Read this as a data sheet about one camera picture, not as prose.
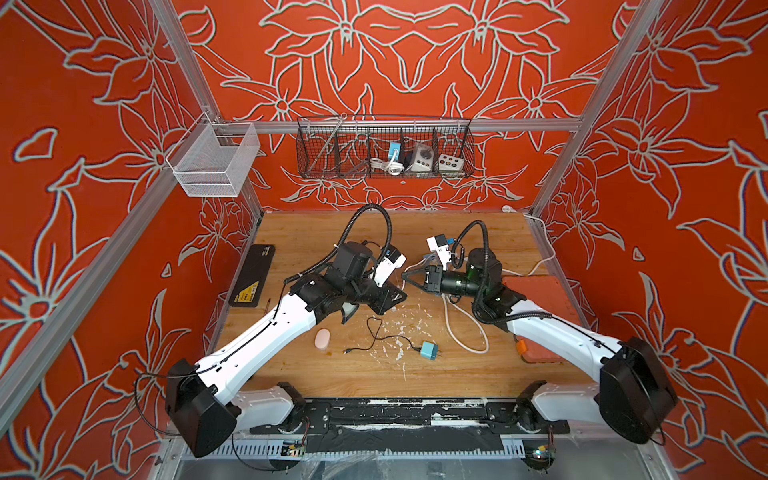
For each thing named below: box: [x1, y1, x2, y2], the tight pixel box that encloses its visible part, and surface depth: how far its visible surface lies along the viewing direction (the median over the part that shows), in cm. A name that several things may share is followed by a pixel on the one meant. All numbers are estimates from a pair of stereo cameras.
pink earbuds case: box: [314, 328, 331, 350], surface depth 87 cm
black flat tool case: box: [228, 244, 276, 308], surface depth 105 cm
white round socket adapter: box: [410, 144, 434, 172], surface depth 93 cm
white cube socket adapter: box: [438, 154, 465, 171], surface depth 96 cm
